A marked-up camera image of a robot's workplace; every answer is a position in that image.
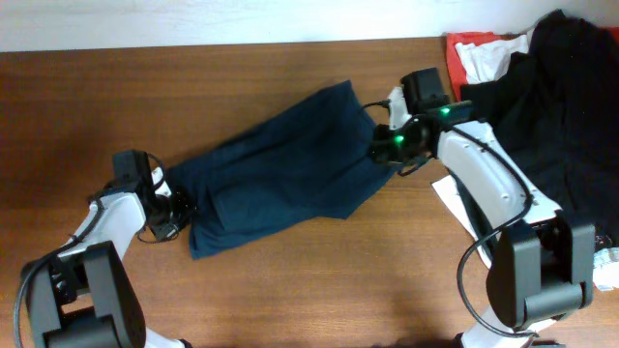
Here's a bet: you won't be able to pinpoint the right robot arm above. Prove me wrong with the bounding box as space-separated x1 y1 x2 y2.
368 68 596 347

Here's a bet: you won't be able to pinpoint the white garment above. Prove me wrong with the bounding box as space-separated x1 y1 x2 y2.
432 31 618 291

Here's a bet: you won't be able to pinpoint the right black cable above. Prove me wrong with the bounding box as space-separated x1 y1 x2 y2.
358 99 541 339

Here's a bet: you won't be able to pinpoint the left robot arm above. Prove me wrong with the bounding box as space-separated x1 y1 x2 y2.
13 150 194 348

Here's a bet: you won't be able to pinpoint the navy blue shorts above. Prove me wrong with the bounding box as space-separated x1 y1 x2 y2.
167 81 395 259

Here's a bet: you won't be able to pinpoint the black garment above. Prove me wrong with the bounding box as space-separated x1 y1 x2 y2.
460 10 618 248

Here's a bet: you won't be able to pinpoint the red orange garment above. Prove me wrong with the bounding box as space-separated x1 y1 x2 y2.
447 18 618 119

